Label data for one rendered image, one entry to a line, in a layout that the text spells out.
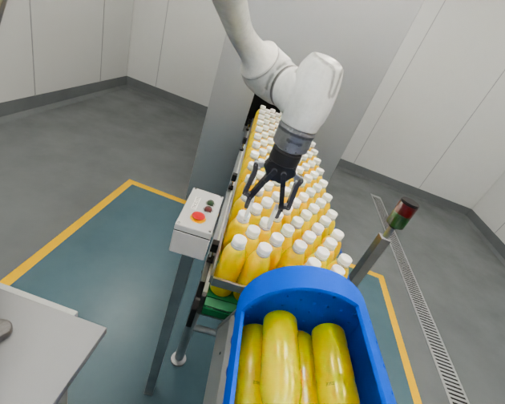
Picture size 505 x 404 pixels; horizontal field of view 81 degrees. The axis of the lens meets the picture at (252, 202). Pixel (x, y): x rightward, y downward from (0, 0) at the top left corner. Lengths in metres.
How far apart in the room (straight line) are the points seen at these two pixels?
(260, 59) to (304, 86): 0.13
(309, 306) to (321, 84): 0.47
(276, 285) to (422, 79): 4.64
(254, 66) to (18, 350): 0.71
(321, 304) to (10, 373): 0.56
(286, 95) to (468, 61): 4.62
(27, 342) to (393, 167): 5.10
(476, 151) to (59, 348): 5.50
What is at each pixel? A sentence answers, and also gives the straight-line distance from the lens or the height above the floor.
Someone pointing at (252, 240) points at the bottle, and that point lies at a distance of 0.87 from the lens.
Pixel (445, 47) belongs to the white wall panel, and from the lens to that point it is 5.09.
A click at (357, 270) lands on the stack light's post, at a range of 1.25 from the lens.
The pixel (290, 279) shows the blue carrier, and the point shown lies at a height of 1.21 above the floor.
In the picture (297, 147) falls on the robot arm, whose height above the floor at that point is 1.39.
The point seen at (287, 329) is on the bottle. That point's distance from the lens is 0.61.
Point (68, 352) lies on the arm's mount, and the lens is 0.67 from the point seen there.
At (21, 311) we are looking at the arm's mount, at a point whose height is 1.02.
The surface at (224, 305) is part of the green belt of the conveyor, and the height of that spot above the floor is 0.90.
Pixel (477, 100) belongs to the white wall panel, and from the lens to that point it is 5.38.
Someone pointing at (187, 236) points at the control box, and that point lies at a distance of 0.81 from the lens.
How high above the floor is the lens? 1.60
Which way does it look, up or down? 31 degrees down
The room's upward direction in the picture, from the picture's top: 21 degrees clockwise
